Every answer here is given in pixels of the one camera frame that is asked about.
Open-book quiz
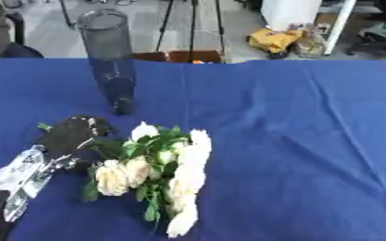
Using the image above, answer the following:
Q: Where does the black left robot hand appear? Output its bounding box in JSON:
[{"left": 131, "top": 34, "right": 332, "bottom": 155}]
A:
[{"left": 35, "top": 115, "right": 116, "bottom": 173}]

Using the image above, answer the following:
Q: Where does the cream rose bunch with leaves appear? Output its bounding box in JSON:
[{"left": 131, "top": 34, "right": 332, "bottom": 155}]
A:
[{"left": 35, "top": 120, "right": 193, "bottom": 222}]

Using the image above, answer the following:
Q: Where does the tall clear glass vase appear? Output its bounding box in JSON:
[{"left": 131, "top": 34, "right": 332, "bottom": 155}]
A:
[{"left": 75, "top": 8, "right": 139, "bottom": 117}]

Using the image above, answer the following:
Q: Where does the white flower spray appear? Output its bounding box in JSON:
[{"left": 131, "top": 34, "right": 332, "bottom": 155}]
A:
[{"left": 163, "top": 128, "right": 215, "bottom": 240}]

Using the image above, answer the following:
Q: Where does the brown cardboard box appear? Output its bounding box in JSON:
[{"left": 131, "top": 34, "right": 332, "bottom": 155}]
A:
[{"left": 130, "top": 49, "right": 226, "bottom": 64}]

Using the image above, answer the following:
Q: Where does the black tripod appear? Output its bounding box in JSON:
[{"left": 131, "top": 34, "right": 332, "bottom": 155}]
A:
[{"left": 153, "top": 0, "right": 230, "bottom": 63}]

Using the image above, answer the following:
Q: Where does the yellow bag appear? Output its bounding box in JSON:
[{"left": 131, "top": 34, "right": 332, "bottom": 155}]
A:
[{"left": 246, "top": 26, "right": 305, "bottom": 59}]

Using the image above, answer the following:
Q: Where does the white cabinet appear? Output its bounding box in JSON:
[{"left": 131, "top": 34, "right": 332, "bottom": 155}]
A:
[{"left": 259, "top": 0, "right": 325, "bottom": 31}]

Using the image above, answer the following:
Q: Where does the beige bag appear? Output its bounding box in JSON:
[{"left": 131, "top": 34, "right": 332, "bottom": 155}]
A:
[{"left": 293, "top": 23, "right": 331, "bottom": 59}]

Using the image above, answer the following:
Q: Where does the black office chair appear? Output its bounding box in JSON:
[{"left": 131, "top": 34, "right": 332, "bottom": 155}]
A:
[{"left": 345, "top": 0, "right": 386, "bottom": 63}]

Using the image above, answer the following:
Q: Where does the white post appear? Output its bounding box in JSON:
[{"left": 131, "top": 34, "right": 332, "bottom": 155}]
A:
[{"left": 321, "top": 0, "right": 360, "bottom": 56}]

